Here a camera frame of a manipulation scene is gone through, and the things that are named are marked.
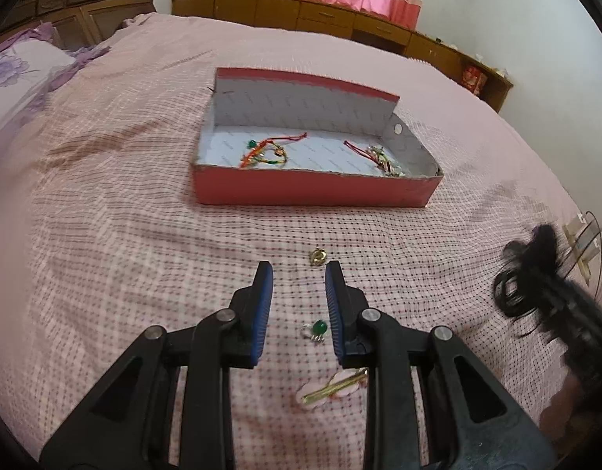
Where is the red gift box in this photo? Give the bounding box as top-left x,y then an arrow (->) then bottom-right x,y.
461,65 -> 489,97

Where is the red braided cord bracelet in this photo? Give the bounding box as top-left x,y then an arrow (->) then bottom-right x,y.
343,139 -> 394,175

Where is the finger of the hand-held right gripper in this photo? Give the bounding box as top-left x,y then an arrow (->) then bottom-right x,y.
541,278 -> 602,385

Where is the multicolour beaded bracelet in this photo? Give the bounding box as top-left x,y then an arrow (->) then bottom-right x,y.
262,147 -> 290,168

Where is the dark wooden headboard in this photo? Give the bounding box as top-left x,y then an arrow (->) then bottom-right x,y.
0,0 -> 159,52

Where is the green stone silver ring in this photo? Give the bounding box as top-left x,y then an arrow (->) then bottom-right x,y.
301,320 -> 329,343

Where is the black hair tie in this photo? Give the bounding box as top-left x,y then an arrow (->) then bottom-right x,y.
494,224 -> 576,338

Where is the pink flower gold hair clip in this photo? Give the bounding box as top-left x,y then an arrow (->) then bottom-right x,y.
297,371 -> 371,408

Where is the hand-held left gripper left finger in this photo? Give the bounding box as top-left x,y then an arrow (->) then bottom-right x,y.
39,261 -> 275,470

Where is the purple floral pillow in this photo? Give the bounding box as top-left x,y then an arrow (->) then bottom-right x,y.
0,22 -> 112,150

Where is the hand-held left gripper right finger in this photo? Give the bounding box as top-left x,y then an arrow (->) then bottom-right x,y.
324,260 -> 559,470

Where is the red string bracelet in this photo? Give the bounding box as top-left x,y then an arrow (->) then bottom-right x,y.
239,131 -> 309,170

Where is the long wooden cabinet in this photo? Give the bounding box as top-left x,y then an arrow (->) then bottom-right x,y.
171,0 -> 514,113

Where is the red cardboard box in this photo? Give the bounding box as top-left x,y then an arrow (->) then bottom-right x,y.
192,67 -> 445,208

